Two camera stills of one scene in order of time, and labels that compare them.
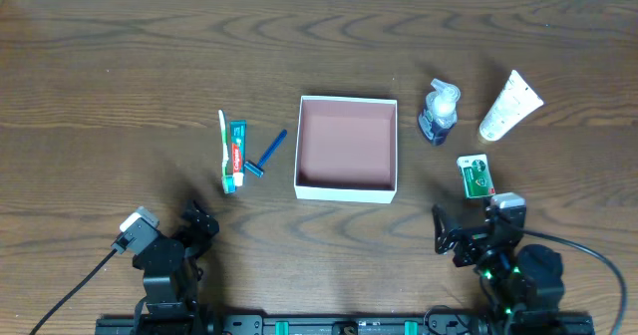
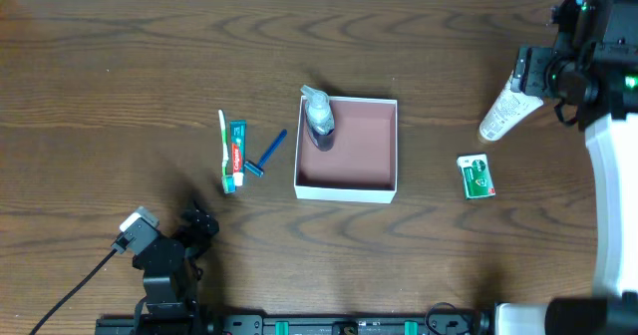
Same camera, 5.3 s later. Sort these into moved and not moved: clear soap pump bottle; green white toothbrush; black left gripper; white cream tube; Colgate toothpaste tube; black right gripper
Moved: clear soap pump bottle; black right gripper
Not moved: white cream tube; black left gripper; Colgate toothpaste tube; green white toothbrush
